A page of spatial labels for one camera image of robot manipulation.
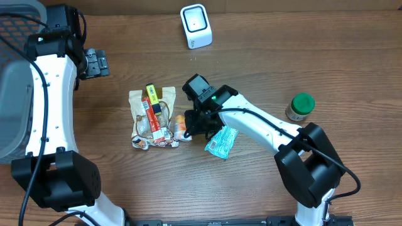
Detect beige brown snack bag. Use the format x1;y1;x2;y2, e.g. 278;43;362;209
129;87;179;150

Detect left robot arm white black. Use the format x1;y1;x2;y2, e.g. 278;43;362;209
1;1;133;225

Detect red white stick packet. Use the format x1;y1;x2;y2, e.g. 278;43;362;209
142;97;165;143

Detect white barcode scanner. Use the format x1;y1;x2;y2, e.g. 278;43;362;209
180;4;212;49

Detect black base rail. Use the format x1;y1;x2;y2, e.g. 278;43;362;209
131;215;356;226

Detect grey plastic mesh basket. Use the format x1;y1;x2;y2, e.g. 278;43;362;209
1;0;46;164

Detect green lid round jar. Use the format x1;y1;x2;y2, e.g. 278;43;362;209
285;93;315;121

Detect small orange white box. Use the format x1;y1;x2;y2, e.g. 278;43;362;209
174;115;192;142

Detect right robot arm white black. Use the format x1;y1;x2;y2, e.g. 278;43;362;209
182;74;361;225

